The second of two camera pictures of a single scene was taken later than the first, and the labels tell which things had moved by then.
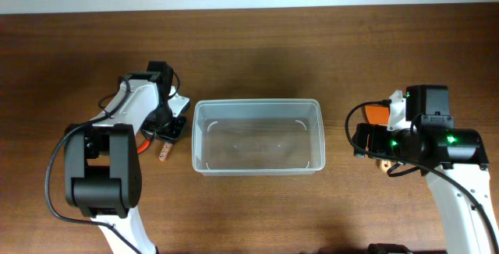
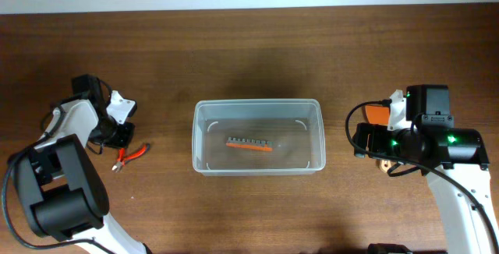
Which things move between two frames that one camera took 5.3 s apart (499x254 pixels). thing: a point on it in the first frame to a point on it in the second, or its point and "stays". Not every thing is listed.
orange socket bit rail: [165, 151] to [266, 146]
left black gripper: [175, 133] to [122, 142]
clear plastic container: [257, 136] stays
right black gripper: [376, 133] stays
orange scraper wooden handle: [380, 114] stays
